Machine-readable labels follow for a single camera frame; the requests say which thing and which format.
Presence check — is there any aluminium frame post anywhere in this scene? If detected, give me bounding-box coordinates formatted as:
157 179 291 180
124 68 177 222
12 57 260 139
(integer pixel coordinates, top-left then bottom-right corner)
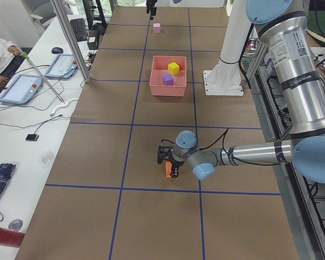
50 0 90 83

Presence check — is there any yellow foam block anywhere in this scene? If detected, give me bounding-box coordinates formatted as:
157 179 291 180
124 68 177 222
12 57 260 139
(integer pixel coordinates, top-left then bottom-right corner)
167 62 180 75

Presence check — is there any red cylinder bottle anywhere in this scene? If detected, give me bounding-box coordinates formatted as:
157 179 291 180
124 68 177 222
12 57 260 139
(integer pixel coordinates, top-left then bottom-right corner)
0 227 25 248

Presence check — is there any black computer mouse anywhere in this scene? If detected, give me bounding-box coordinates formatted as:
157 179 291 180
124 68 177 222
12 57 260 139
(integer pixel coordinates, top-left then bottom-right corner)
51 47 64 54

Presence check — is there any pink plastic bin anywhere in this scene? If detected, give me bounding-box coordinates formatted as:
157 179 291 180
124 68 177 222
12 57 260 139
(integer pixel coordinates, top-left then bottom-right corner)
149 56 186 97

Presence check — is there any round metal lid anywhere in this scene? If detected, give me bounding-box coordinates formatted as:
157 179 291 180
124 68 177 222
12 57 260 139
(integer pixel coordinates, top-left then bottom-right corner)
8 219 23 232

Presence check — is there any small black phone device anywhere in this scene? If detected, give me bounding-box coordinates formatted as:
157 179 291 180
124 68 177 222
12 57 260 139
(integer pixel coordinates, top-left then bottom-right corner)
25 134 39 141

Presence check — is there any person in white shirt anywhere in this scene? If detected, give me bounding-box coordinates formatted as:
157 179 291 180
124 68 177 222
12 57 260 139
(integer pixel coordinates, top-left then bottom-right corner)
0 38 25 89

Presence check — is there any orange foam block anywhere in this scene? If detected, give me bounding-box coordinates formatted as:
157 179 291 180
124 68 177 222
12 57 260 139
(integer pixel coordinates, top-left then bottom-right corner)
165 161 172 178

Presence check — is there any black keyboard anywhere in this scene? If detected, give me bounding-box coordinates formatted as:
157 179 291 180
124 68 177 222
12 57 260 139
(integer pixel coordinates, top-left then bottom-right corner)
70 18 88 42

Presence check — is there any aluminium side frame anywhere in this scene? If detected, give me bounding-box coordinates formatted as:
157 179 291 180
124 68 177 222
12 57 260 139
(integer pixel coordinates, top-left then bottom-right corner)
246 43 325 259

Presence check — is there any teach pendant tablet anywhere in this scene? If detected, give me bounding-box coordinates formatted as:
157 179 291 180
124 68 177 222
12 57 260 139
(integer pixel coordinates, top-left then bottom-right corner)
44 54 77 79
0 74 43 105

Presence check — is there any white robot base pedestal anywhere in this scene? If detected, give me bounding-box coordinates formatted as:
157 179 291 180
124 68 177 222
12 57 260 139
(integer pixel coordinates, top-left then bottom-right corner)
203 0 251 96

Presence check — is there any purple foam block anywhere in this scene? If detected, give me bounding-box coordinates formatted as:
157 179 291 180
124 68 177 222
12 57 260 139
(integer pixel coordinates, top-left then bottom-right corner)
162 74 174 86

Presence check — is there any green tipped metal stick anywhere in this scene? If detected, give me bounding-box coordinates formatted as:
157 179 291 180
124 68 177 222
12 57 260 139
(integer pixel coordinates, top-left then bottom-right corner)
22 52 66 104

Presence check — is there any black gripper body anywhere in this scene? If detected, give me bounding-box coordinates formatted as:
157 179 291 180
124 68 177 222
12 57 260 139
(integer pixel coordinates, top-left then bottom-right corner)
157 145 184 170
146 0 157 10

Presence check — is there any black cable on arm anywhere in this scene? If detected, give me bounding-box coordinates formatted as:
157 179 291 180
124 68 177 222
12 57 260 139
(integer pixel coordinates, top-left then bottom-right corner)
197 128 277 166

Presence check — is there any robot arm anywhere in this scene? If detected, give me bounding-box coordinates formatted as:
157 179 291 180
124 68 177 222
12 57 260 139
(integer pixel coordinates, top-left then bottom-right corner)
157 1 325 184

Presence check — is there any far teach pendant tablet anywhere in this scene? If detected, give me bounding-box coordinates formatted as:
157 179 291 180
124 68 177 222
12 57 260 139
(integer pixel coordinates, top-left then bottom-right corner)
44 54 77 79

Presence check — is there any near teach pendant tablet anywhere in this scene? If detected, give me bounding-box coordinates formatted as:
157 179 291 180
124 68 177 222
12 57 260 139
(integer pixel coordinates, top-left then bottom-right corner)
0 74 43 105

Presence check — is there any black box with label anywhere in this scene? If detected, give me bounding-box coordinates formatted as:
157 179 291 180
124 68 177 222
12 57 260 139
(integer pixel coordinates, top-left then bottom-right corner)
87 30 100 50

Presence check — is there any pink foam block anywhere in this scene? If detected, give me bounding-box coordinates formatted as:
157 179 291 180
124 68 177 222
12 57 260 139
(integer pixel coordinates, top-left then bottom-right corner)
153 23 161 34

